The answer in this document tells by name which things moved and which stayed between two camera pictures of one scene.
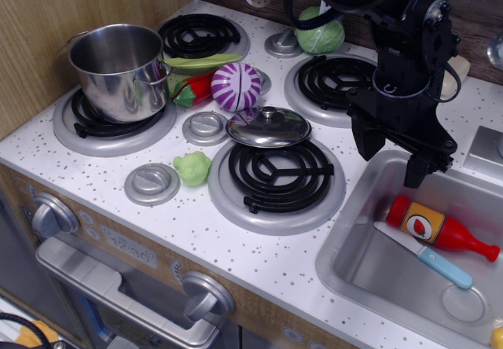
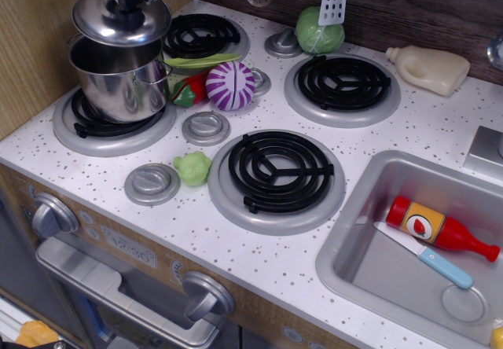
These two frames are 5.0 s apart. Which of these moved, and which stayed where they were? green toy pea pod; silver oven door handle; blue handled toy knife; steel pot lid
Moved: steel pot lid
Stayed: silver oven door handle; blue handled toy knife; green toy pea pod
